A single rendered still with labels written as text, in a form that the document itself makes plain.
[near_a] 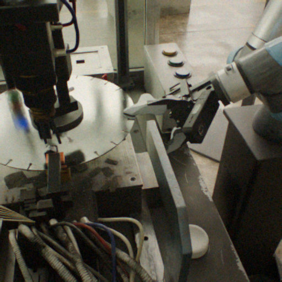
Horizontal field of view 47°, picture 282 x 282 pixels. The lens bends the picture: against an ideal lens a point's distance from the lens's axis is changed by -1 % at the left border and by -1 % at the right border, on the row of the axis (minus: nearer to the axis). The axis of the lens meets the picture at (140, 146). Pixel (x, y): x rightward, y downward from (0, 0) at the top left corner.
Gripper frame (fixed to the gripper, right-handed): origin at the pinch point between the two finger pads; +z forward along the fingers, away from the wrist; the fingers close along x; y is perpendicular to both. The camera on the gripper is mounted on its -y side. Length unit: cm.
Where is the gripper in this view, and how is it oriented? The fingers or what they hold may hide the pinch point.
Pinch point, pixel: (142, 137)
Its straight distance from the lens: 73.0
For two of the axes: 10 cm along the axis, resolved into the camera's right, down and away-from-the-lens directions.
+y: -0.1, -6.6, 7.5
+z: -8.3, 4.2, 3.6
